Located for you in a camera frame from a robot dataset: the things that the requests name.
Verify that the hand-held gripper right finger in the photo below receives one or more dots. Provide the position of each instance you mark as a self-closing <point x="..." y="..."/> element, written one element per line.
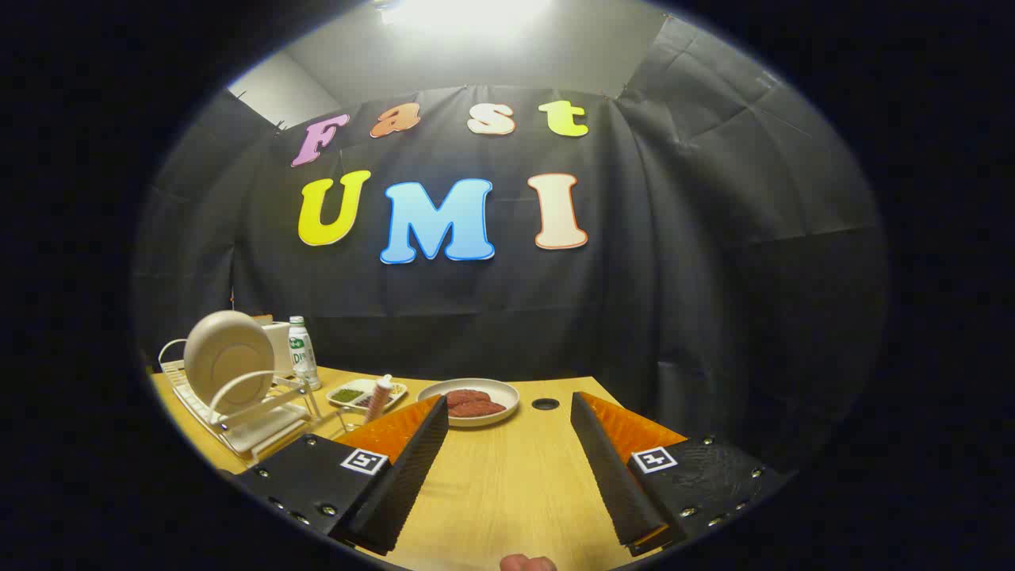
<point x="614" y="484"/>

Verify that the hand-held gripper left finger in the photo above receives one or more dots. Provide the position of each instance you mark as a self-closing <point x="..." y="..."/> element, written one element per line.
<point x="404" y="484"/>

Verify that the beige round plate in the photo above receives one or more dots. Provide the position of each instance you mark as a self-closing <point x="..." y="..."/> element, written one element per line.
<point x="226" y="353"/>

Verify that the white divided condiment dish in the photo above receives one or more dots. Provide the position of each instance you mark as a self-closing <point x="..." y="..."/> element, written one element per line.
<point x="345" y="394"/>

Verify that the white plate with meat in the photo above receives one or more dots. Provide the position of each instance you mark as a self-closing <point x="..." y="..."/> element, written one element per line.
<point x="499" y="394"/>

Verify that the brown meat patty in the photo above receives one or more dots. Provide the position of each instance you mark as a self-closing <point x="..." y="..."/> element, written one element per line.
<point x="480" y="409"/>
<point x="466" y="396"/>

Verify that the white bottle with green label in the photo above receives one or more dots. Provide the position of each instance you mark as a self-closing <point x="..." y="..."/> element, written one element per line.
<point x="302" y="357"/>

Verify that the white toaster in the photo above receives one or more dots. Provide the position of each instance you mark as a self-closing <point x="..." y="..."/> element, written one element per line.
<point x="281" y="349"/>

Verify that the black backdrop cloth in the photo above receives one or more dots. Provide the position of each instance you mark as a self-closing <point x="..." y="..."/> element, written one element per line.
<point x="674" y="277"/>

